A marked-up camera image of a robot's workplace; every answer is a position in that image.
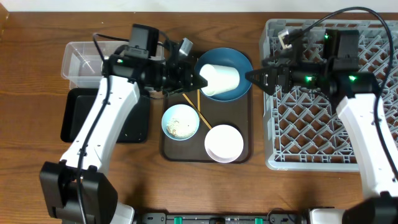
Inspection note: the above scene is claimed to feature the white cup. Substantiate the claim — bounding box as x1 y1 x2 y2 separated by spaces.
199 64 240 96

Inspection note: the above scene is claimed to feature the blue plate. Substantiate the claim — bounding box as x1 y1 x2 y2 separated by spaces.
195 47 253 102

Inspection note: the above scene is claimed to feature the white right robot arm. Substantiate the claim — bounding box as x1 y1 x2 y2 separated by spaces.
245 29 397 223

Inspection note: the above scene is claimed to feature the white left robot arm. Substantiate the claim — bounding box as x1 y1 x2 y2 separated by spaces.
39 54 208 223

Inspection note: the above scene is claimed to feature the grey dishwasher rack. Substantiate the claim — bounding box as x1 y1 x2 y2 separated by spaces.
263 19 397 172

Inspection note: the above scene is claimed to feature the short wooden chopstick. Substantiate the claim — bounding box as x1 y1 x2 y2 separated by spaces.
197 90 201 112

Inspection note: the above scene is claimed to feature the long wooden chopstick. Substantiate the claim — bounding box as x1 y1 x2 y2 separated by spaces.
182 93 212 129

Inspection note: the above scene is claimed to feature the light blue rice bowl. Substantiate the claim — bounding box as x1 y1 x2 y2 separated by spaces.
161 104 200 141

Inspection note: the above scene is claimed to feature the dark brown serving tray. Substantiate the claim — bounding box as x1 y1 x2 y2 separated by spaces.
160 89 253 164

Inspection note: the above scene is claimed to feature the white bowl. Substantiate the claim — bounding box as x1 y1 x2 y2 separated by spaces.
204 124 244 163

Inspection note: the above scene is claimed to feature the clear plastic bin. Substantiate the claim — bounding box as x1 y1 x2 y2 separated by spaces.
61 41 165 93

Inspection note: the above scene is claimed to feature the black plastic tray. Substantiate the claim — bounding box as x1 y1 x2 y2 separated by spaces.
60 88 150 143

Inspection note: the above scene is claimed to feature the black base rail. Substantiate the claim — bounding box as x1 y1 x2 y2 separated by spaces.
136 207 343 224

